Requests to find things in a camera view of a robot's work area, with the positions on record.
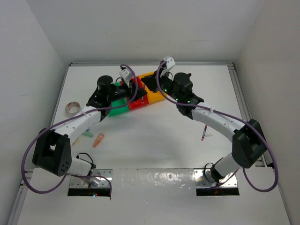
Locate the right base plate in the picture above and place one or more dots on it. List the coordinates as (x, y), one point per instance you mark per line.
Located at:
(203, 180)

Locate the red plastic bin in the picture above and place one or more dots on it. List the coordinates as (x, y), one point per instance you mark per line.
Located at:
(141, 102)

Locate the left base plate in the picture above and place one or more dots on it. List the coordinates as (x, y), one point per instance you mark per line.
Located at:
(98, 178)

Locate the orange pen cap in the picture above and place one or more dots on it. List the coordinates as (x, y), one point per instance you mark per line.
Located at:
(98, 140)

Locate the red gel pen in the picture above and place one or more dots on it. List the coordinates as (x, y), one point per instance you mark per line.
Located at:
(144, 93)

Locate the pink gel pen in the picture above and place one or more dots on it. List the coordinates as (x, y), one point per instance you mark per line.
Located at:
(204, 132)

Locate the large tape roll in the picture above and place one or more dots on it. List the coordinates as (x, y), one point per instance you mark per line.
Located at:
(72, 108)

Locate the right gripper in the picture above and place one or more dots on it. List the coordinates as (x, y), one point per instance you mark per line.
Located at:
(150, 82)

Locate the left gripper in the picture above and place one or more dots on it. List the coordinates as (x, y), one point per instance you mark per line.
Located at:
(131, 93)

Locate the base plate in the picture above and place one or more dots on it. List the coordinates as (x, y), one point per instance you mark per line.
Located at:
(98, 178)
(203, 180)

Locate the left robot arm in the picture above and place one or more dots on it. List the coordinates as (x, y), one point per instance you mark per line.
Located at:
(53, 148)

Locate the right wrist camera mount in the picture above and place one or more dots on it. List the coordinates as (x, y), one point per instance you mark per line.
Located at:
(167, 63)

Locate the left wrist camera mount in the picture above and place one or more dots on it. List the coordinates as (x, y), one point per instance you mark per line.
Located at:
(127, 75)

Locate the yellow plastic bin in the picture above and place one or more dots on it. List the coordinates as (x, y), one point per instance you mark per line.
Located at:
(152, 97)

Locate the green plastic bin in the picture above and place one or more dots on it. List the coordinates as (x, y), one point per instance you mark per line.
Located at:
(117, 107)

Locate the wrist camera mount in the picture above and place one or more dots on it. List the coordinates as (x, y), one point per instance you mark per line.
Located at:
(167, 63)
(127, 75)

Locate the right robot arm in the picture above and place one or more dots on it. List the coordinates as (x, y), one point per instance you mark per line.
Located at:
(247, 147)

